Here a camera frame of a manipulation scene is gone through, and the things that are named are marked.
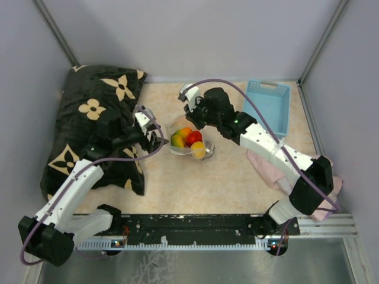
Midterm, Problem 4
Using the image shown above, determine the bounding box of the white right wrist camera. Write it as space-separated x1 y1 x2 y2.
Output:
178 83 201 112

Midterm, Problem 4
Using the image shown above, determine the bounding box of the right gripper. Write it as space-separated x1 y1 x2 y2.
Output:
184 96 221 131

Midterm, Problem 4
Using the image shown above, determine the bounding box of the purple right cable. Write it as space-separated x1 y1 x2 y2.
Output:
178 78 341 257

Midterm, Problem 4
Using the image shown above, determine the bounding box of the black floral pillow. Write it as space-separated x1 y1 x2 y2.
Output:
40 65 147 200

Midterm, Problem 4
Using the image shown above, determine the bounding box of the purple cable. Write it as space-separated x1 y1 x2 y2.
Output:
178 78 341 257
19 105 165 266

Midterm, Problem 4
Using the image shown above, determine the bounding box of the green orange toy mango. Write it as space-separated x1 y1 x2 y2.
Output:
171 127 192 148

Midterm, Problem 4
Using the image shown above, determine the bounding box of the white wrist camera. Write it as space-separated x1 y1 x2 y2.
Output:
134 105 156 134
178 83 201 112

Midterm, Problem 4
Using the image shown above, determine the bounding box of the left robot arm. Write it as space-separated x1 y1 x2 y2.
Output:
18 109 167 266

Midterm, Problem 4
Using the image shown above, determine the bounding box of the pink cloth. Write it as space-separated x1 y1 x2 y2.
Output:
247 149 344 222

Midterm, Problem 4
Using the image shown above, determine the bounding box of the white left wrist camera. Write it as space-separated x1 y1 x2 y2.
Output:
134 105 156 134

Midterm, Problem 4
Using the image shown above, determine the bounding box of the clear dotted zip bag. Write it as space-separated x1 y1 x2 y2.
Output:
165 115 215 160

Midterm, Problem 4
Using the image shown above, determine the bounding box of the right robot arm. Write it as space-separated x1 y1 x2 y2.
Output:
179 85 334 234

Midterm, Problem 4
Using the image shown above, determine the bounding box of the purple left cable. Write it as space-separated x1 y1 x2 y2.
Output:
19 105 165 266

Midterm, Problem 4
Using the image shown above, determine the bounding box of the blue plastic basket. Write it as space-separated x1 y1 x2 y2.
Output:
246 80 291 139

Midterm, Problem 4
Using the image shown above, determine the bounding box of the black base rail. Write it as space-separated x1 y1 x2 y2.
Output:
88 213 300 246

